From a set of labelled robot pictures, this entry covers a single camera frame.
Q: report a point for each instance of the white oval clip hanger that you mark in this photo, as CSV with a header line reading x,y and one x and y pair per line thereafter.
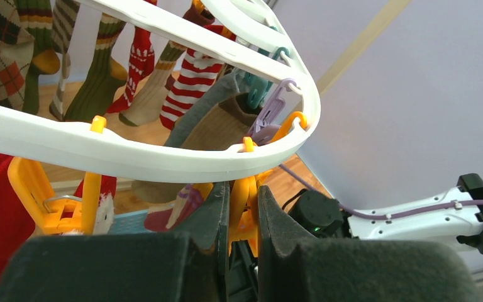
x,y
33,137

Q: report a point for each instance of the argyle brown hanging sock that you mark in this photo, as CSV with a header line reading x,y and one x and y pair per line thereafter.
x,y
16,53

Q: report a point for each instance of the olive tan hanging sock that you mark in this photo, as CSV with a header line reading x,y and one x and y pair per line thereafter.
x,y
225,125

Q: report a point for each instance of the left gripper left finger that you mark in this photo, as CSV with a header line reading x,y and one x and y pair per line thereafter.
x,y
189,263

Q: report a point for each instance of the orange clothes peg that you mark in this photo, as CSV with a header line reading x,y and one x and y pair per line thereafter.
x,y
52,214
243,218

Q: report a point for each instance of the teal clothes peg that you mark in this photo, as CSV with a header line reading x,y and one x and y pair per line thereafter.
x,y
259,87

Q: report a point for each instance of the lilac clothes peg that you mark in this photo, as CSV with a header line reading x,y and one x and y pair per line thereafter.
x,y
263,130

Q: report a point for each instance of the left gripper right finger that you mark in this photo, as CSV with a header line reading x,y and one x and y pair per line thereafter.
x,y
293,265

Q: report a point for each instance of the red white striped sock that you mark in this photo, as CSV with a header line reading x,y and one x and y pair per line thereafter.
x,y
198,71

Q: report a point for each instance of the purple mustard hanging sock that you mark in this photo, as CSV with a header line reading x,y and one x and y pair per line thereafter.
x,y
187,201

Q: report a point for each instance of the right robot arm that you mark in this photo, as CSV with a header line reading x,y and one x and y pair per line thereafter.
x,y
454,217

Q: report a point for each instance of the grey hanging sock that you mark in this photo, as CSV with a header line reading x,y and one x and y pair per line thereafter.
x,y
227,86

